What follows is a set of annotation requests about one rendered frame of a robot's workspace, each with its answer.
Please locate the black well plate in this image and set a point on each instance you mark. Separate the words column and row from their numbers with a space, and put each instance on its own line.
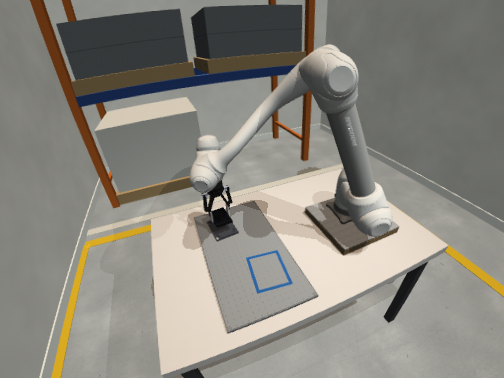
column 221, row 217

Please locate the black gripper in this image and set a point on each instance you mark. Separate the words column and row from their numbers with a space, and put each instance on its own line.
column 216, row 192

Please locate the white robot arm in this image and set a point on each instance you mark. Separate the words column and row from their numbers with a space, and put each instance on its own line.
column 331, row 77

